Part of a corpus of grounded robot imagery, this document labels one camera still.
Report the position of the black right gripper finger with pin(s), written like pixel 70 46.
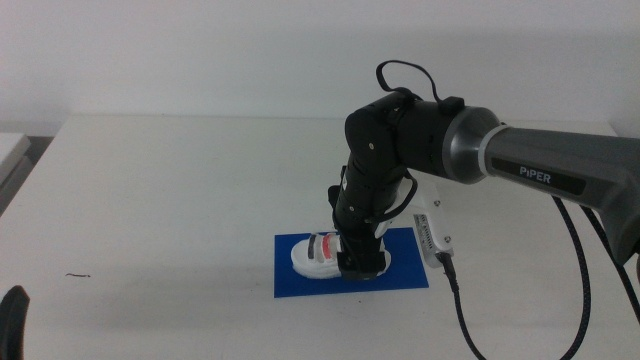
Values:
pixel 360 267

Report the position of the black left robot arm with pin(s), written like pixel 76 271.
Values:
pixel 12 325

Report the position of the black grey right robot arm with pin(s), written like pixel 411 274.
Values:
pixel 550 155

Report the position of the blue rectangular mat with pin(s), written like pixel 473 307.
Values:
pixel 300 287

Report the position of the small dark thread scrap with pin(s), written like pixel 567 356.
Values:
pixel 77 275

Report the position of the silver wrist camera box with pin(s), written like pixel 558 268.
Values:
pixel 432 240

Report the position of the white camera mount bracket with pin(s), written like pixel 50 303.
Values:
pixel 422 200

